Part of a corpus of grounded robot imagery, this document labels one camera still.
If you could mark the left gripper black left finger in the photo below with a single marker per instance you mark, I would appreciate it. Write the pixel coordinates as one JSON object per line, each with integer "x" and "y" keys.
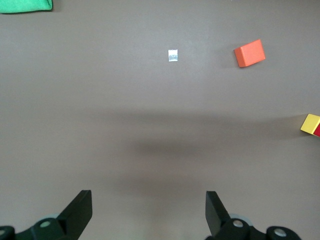
{"x": 75, "y": 215}

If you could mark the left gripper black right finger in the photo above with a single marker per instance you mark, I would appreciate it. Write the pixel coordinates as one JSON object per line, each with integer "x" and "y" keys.
{"x": 220, "y": 217}

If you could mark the red wooden block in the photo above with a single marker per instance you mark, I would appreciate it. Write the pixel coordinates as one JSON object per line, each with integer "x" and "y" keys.
{"x": 317, "y": 131}

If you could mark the yellow wooden block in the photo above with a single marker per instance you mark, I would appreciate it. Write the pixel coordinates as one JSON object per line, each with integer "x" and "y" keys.
{"x": 311, "y": 123}

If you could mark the orange wooden block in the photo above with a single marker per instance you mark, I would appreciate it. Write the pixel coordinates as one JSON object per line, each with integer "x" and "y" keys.
{"x": 250, "y": 53}

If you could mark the small silver tape patch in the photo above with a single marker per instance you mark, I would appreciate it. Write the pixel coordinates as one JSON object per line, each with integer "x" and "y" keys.
{"x": 173, "y": 55}

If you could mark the green folded cloth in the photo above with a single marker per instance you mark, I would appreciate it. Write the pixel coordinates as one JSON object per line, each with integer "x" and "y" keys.
{"x": 23, "y": 5}

